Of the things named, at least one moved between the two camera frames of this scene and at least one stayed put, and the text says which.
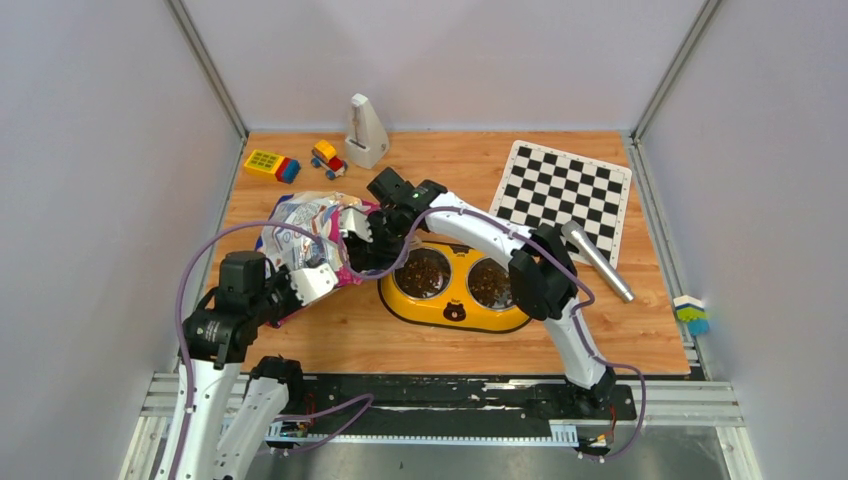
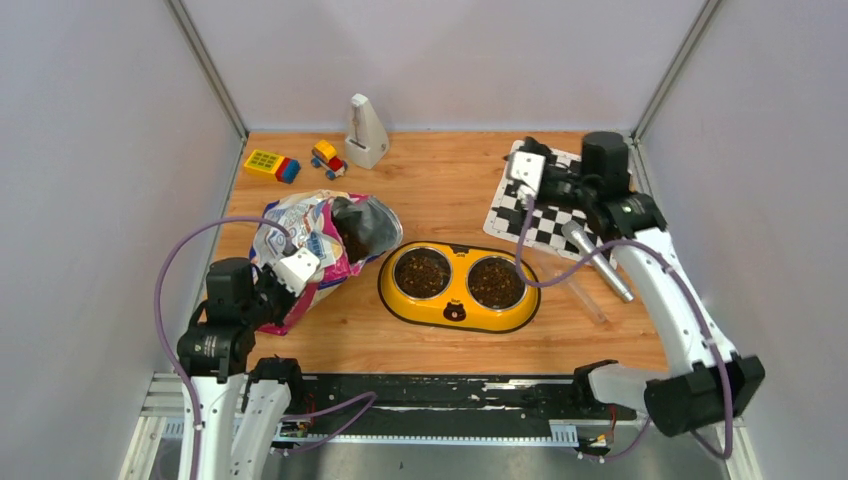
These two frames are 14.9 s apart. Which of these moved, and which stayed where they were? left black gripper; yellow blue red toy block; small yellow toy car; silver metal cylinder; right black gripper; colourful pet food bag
Moved: right black gripper; colourful pet food bag
Stayed: yellow blue red toy block; silver metal cylinder; small yellow toy car; left black gripper
